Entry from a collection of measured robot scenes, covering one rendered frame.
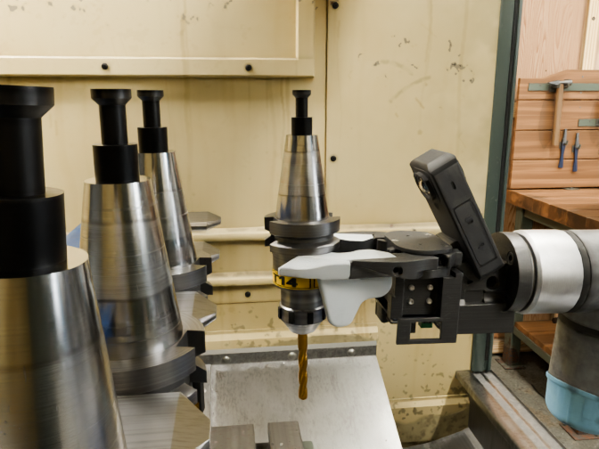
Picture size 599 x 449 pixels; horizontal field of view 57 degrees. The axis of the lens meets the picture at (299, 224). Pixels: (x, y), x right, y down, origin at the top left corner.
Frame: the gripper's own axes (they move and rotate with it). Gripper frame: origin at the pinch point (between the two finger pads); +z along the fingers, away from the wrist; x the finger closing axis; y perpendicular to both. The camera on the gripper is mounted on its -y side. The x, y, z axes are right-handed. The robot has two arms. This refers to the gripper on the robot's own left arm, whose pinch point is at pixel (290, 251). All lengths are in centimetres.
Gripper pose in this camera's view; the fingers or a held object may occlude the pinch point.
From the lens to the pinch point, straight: 46.6
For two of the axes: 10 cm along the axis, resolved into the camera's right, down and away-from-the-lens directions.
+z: -9.9, 0.0, -1.3
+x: -1.3, -2.1, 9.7
